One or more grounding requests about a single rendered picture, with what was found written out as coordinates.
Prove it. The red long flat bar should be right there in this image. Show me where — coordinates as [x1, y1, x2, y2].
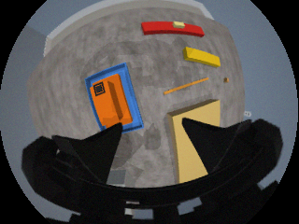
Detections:
[141, 21, 205, 37]

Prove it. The tan panel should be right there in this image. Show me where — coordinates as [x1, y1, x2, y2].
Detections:
[167, 98, 221, 184]

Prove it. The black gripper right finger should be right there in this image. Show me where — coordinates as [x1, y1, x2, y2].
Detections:
[182, 117, 251, 174]

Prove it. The blue shallow tray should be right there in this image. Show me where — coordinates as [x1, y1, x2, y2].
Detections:
[85, 63, 143, 133]

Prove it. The yellow flat bar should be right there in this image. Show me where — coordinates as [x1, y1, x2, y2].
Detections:
[183, 48, 221, 67]

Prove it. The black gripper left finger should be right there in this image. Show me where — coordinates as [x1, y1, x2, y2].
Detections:
[51, 122, 123, 184]

